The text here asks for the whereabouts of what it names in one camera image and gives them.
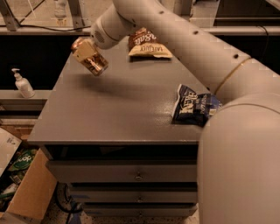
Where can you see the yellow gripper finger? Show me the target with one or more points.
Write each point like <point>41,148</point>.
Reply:
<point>83,49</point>

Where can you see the orange soda can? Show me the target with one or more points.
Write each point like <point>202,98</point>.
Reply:
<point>98,66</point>

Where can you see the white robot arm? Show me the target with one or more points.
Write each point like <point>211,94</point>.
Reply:
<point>239,148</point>

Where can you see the plastic bottle behind glass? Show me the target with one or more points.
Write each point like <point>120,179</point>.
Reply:
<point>60,12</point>

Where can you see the brown chip bag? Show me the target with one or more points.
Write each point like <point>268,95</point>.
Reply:
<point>143,43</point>

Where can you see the white pump bottle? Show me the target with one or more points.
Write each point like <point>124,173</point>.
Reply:
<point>22,84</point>

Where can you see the grey drawer cabinet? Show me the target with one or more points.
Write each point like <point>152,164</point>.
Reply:
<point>113,141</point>

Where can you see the blue kettle chip bag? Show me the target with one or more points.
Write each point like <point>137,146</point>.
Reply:
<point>192,108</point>

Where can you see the green bag in box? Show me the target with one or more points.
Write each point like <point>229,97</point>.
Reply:
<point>23,161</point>

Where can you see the cardboard box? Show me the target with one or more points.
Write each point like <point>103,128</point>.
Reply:
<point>31,200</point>

